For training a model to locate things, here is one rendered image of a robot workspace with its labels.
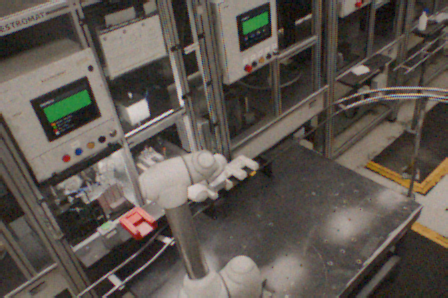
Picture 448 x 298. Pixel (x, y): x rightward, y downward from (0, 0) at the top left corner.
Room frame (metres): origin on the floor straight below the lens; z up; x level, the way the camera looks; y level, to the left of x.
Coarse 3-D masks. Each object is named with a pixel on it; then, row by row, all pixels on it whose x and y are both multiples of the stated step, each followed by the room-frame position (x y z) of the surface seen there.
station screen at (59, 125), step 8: (80, 88) 1.68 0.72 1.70; (56, 96) 1.61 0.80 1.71; (64, 96) 1.63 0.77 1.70; (88, 96) 1.69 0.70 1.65; (40, 104) 1.56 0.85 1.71; (48, 104) 1.58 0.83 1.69; (88, 104) 1.68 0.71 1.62; (72, 112) 1.63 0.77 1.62; (80, 112) 1.65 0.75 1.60; (88, 112) 1.67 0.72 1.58; (96, 112) 1.70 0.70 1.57; (48, 120) 1.56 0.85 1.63; (56, 120) 1.58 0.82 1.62; (64, 120) 1.60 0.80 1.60; (72, 120) 1.62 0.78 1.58; (80, 120) 1.64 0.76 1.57; (88, 120) 1.67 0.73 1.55; (56, 128) 1.57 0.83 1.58; (64, 128) 1.59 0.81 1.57; (72, 128) 1.61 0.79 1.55
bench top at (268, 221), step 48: (288, 144) 2.51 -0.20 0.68; (240, 192) 2.06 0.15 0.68; (288, 192) 2.01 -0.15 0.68; (336, 192) 1.97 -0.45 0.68; (384, 192) 1.93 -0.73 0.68; (144, 240) 1.73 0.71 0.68; (240, 240) 1.66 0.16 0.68; (288, 240) 1.62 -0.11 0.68; (336, 240) 1.59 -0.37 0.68; (384, 240) 1.56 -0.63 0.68; (144, 288) 1.39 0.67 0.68; (288, 288) 1.31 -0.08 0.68; (336, 288) 1.28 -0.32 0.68
